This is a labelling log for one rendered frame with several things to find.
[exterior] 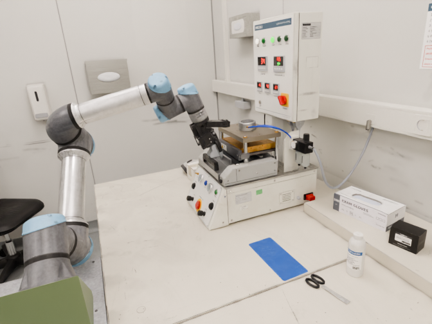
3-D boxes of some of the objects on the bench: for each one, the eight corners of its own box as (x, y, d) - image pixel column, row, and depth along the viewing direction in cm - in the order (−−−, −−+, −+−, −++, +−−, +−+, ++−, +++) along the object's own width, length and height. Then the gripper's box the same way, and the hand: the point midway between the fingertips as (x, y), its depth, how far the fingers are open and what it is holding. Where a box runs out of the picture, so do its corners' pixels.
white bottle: (351, 265, 103) (355, 227, 98) (366, 273, 99) (370, 234, 94) (342, 272, 100) (346, 233, 96) (357, 280, 97) (361, 240, 92)
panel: (187, 199, 156) (198, 165, 153) (207, 227, 130) (222, 187, 127) (183, 198, 156) (195, 164, 153) (203, 227, 129) (218, 186, 126)
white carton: (350, 200, 136) (351, 185, 134) (404, 222, 118) (406, 204, 115) (332, 208, 130) (333, 193, 128) (385, 232, 112) (387, 214, 109)
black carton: (396, 236, 109) (398, 218, 107) (424, 247, 102) (427, 229, 100) (387, 242, 106) (390, 225, 104) (416, 254, 99) (419, 236, 97)
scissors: (302, 281, 97) (302, 279, 97) (313, 273, 100) (313, 271, 100) (342, 308, 87) (343, 306, 86) (353, 299, 90) (354, 297, 89)
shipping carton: (215, 171, 193) (214, 157, 190) (224, 178, 181) (222, 163, 178) (186, 177, 186) (185, 162, 183) (193, 184, 175) (192, 170, 172)
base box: (276, 178, 176) (276, 149, 170) (320, 205, 143) (322, 170, 137) (186, 198, 158) (182, 167, 153) (213, 235, 125) (209, 197, 120)
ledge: (355, 197, 149) (355, 188, 147) (624, 330, 75) (631, 315, 74) (303, 211, 139) (303, 202, 137) (556, 383, 65) (563, 368, 63)
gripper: (186, 123, 134) (206, 163, 143) (193, 126, 126) (213, 169, 135) (204, 114, 135) (221, 154, 144) (211, 117, 127) (229, 159, 136)
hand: (222, 156), depth 140 cm, fingers closed, pressing on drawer
